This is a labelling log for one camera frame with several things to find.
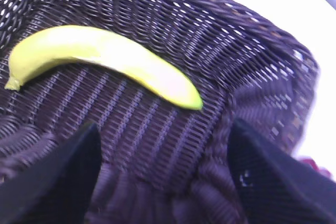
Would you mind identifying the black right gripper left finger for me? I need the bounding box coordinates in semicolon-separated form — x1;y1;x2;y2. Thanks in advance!
1;123;102;223

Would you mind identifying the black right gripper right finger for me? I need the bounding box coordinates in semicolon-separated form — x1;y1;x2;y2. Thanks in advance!
227;119;335;223

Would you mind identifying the yellow banana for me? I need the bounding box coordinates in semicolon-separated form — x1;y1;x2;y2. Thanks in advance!
4;25;203;110

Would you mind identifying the black woven basket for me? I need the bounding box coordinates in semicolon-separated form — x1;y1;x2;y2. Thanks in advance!
1;0;319;223

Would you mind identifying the purple grape bunch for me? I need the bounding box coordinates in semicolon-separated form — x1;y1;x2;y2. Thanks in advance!
299;157;333;179

